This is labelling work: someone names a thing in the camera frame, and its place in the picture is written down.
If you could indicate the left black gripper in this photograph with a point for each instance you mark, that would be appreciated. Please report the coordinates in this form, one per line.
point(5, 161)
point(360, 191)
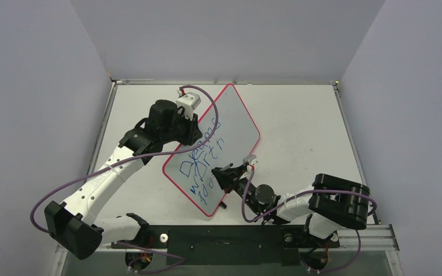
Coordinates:
point(193, 131)

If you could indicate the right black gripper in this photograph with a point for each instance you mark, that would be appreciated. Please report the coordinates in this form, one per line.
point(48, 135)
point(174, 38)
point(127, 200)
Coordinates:
point(235, 177)

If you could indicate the blue whiteboard marker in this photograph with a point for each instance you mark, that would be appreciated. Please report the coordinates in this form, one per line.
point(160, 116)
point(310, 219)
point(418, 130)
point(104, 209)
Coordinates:
point(226, 167)

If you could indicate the pink-framed whiteboard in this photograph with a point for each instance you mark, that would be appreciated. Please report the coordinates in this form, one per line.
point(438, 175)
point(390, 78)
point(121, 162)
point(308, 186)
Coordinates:
point(228, 135)

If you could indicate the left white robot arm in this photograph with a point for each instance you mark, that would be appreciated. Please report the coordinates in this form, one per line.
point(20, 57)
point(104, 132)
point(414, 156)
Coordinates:
point(74, 224)

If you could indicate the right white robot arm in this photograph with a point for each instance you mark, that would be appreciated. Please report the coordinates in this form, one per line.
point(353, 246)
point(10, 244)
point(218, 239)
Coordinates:
point(328, 204)

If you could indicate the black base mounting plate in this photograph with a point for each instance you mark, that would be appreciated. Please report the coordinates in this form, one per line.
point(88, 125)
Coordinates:
point(243, 255)

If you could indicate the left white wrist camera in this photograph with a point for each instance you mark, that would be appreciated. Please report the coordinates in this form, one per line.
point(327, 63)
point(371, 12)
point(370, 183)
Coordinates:
point(187, 103)

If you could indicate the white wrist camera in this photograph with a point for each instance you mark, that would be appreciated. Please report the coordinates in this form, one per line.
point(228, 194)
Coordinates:
point(251, 163)
point(187, 103)

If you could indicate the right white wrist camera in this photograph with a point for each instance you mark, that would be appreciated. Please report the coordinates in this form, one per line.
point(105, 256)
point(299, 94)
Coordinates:
point(251, 163)

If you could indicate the aluminium front rail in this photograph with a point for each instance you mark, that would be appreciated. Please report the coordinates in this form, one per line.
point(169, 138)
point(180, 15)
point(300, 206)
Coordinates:
point(373, 238)

